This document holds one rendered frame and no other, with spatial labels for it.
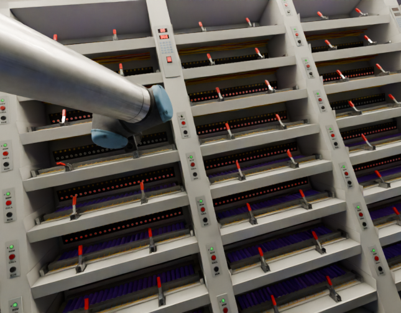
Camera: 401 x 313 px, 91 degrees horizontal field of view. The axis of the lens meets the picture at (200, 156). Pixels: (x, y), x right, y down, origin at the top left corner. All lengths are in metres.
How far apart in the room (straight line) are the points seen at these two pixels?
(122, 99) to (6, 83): 0.16
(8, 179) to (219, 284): 0.90
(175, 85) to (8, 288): 0.98
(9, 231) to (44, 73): 0.79
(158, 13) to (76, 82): 0.92
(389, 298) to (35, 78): 1.36
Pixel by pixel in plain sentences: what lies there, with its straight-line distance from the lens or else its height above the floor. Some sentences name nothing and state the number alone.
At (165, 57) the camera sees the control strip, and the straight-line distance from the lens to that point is 1.06.
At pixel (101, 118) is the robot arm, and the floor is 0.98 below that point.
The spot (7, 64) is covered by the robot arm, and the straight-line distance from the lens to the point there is 0.31.
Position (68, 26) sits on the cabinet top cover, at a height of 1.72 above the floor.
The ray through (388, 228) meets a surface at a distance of 1.35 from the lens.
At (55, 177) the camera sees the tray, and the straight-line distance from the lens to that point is 0.97.
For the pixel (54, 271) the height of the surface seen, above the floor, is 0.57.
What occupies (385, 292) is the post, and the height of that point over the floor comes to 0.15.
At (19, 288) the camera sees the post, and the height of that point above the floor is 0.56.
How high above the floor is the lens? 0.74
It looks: 10 degrees up
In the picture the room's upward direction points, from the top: 13 degrees counter-clockwise
